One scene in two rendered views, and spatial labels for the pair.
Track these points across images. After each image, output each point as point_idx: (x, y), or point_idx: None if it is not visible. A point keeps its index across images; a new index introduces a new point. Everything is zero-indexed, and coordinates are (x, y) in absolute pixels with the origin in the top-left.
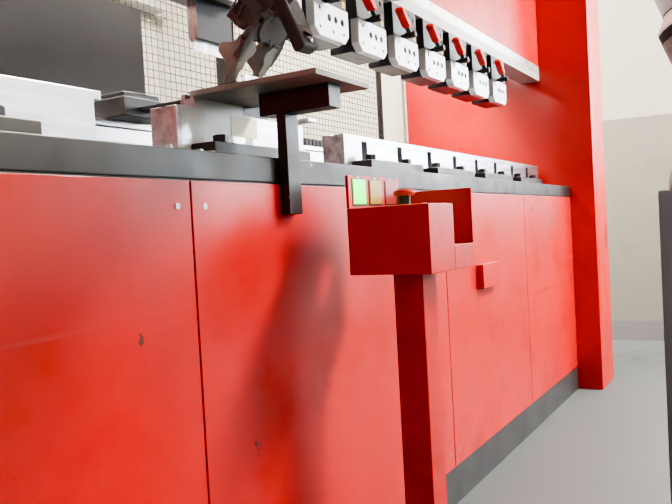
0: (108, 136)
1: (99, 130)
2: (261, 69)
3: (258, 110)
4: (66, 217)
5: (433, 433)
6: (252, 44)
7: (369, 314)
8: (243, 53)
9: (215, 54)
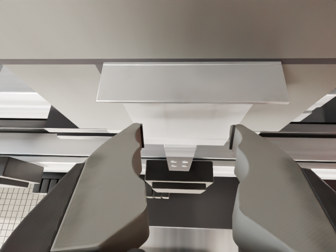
0: (206, 149)
1: (217, 154)
2: (134, 152)
3: (57, 118)
4: None
5: None
6: (311, 239)
7: None
8: (309, 187)
9: (164, 232)
